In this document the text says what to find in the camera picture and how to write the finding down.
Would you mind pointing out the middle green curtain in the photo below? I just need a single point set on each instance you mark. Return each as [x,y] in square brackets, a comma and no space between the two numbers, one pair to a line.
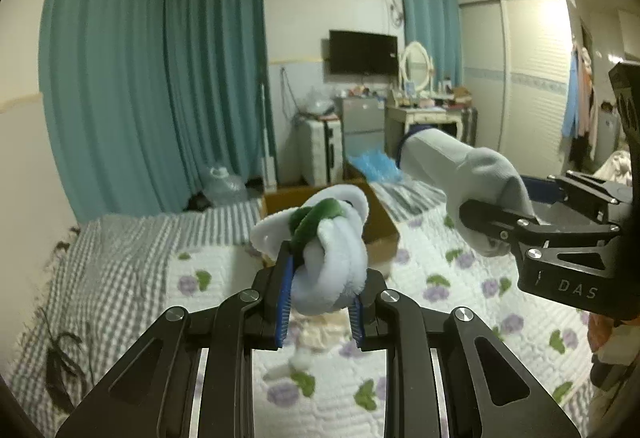
[215,57]

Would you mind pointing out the clear plastic bag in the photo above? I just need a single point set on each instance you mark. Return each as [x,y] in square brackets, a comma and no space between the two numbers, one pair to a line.
[318,103]

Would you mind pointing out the white green plush toy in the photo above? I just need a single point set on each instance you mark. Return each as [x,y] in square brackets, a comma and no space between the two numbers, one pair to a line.
[330,268]

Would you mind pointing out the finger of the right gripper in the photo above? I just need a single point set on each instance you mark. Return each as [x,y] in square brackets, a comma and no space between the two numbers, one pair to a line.
[567,229]
[585,194]

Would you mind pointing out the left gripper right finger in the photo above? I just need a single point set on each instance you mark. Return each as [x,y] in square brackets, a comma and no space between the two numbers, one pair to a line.
[448,374]

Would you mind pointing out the green curtain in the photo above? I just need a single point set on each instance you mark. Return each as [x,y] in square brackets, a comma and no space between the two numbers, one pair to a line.
[108,109]
[215,57]
[435,24]

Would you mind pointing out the oval white vanity mirror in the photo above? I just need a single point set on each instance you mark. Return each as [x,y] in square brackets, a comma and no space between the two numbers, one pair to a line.
[417,70]

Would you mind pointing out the right green curtain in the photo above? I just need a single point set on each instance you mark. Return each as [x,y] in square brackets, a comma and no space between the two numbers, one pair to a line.
[435,24]

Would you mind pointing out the white wardrobe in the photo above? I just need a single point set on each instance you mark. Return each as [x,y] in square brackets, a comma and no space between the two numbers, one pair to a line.
[516,64]

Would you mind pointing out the clear water jug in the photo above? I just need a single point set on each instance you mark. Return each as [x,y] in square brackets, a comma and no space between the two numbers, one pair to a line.
[222,187]

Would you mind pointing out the left green curtain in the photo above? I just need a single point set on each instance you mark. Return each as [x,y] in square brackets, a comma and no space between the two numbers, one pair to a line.
[108,109]

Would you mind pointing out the brown cardboard box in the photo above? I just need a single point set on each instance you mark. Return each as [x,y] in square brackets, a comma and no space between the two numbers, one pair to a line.
[379,232]

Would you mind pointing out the hanging clothes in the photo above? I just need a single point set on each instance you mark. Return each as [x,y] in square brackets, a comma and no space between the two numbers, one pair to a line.
[581,110]

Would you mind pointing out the grey white sock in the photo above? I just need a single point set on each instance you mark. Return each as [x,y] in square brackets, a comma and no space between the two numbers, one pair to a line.
[465,173]

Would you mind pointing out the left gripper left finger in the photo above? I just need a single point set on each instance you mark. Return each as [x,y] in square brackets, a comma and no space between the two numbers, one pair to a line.
[149,392]

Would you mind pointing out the grey small refrigerator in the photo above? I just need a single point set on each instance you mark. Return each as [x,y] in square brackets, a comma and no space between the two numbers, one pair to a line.
[363,124]

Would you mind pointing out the grey checked blanket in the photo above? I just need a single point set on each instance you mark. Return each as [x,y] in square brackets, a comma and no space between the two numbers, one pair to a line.
[117,274]

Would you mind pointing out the white folded pole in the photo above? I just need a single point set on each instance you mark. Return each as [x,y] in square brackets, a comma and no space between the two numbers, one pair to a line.
[269,175]

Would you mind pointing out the black wall television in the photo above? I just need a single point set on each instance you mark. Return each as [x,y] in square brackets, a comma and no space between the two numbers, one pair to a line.
[362,54]

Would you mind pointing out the white ribbed suitcase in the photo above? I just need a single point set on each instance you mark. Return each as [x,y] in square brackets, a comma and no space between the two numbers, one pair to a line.
[320,147]

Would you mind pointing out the white dressing table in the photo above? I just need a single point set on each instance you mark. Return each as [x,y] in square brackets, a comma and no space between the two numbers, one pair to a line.
[399,119]

